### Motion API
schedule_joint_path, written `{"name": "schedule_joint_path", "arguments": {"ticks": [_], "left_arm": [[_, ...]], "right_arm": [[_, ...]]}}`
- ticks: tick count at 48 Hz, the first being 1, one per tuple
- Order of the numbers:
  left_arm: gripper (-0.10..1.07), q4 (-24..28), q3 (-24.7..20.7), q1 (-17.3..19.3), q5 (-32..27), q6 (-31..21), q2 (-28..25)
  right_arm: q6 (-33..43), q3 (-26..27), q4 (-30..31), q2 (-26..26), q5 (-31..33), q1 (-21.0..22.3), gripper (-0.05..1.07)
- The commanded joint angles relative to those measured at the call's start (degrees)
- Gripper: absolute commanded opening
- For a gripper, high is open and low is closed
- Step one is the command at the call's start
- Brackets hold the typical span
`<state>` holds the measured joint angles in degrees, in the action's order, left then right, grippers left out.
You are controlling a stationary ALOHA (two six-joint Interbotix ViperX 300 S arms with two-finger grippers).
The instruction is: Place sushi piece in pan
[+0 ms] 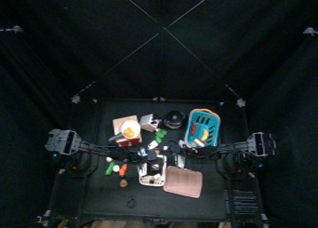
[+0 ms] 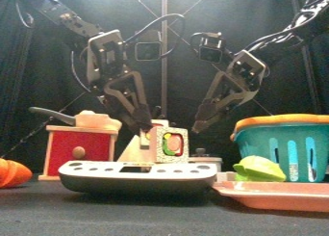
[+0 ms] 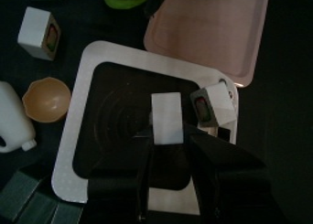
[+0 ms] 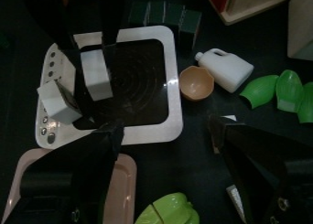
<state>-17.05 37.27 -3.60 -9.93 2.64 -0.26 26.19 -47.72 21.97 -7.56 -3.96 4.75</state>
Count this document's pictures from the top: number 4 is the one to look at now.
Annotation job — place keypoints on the green toy leaf piece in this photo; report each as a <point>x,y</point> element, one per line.
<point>259,91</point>
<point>289,92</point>
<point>306,104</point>

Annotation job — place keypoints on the tan toy bowl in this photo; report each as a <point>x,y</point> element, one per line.
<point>195,83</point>

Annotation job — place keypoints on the light green toy pepper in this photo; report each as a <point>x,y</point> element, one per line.
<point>171,209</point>

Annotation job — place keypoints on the white toy stove black cooktop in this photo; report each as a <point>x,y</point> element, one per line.
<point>171,112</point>

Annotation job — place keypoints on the pink plastic tray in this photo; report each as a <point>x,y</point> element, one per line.
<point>121,188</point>

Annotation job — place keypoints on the white box corner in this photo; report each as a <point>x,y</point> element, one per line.
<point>248,8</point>

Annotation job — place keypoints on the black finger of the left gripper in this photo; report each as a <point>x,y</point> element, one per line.
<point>52,17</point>
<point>109,17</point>

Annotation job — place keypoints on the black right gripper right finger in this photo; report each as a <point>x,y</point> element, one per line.
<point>268,172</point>

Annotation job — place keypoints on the white toy jug bottle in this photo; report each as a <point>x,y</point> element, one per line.
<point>226,69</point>

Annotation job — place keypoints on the dark green block set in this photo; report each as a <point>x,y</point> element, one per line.
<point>179,20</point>

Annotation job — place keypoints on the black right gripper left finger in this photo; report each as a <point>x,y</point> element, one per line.
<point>60,179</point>

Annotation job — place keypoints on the cream white box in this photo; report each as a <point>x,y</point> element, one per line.
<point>301,23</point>

